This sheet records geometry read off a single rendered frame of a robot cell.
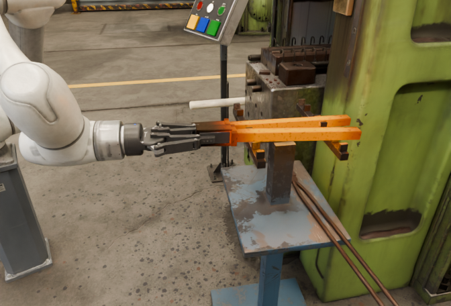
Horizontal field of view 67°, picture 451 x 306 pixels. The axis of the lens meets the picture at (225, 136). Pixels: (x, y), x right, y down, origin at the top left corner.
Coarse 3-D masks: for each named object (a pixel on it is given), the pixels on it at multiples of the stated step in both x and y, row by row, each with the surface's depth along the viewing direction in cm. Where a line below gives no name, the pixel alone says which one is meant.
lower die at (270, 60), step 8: (264, 48) 147; (272, 48) 142; (320, 48) 142; (328, 48) 142; (264, 56) 148; (272, 56) 138; (280, 56) 135; (288, 56) 135; (296, 56) 136; (312, 56) 137; (320, 56) 138; (328, 56) 139; (264, 64) 149; (272, 64) 139; (272, 72) 140
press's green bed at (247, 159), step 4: (244, 148) 178; (244, 152) 179; (248, 152) 172; (244, 156) 180; (248, 156) 174; (244, 160) 181; (248, 160) 172; (248, 164) 173; (252, 164) 165; (288, 252) 170; (292, 252) 171; (296, 252) 171; (260, 256) 169; (284, 256) 171; (288, 256) 171; (292, 256) 171; (296, 256) 172; (260, 260) 169
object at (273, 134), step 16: (208, 128) 78; (224, 128) 78; (240, 128) 81; (256, 128) 82; (272, 128) 82; (288, 128) 83; (304, 128) 83; (320, 128) 84; (336, 128) 84; (352, 128) 85; (208, 144) 79; (224, 144) 80
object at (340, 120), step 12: (228, 120) 93; (252, 120) 94; (264, 120) 94; (276, 120) 94; (288, 120) 94; (300, 120) 94; (312, 120) 94; (324, 120) 94; (336, 120) 95; (348, 120) 96
